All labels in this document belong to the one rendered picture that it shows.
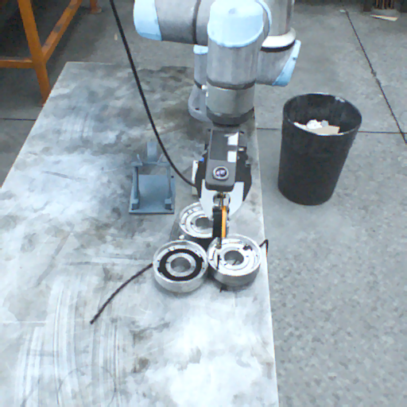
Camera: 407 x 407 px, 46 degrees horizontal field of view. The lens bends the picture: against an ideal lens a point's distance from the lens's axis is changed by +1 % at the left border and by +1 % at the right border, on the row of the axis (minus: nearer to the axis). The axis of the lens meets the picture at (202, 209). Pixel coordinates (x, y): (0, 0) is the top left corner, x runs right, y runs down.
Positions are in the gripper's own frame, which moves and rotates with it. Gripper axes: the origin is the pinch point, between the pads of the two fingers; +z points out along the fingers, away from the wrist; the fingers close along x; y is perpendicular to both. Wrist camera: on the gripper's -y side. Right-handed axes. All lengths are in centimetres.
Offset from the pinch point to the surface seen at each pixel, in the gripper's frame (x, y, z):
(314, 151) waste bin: -40, 110, 44
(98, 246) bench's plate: 24.3, 4.5, 13.1
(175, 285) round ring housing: 7.3, -6.9, 11.2
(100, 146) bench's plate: 31.2, 38.0, 8.5
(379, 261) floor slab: -70, 85, 81
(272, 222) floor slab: -26, 104, 79
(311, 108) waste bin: -41, 140, 38
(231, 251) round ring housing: -2.9, 2.7, 10.5
